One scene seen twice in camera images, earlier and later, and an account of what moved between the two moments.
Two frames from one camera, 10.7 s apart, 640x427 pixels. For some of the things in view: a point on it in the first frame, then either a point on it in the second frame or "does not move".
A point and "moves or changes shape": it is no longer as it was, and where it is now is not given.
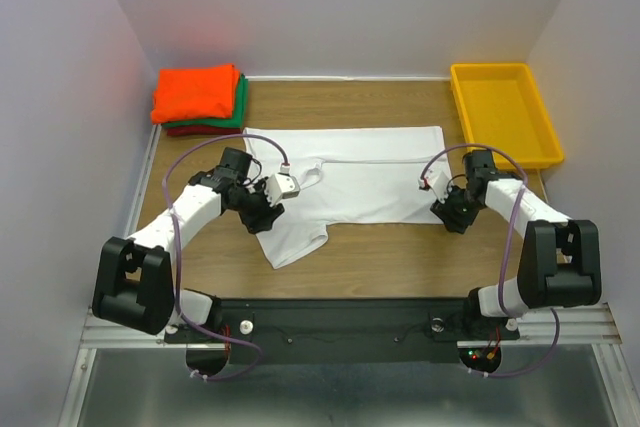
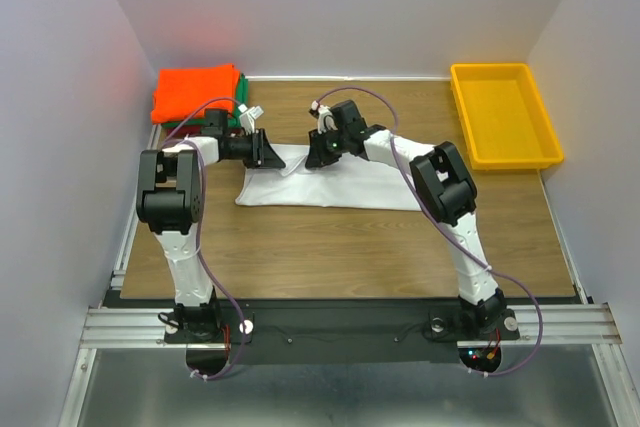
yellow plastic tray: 502,109 does not move
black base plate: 350,331 does not move
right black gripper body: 458,210 to 330,145
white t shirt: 347,175 moves or changes shape
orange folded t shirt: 195,93 does not move
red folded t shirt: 200,130 does not move
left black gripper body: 253,207 to 249,148
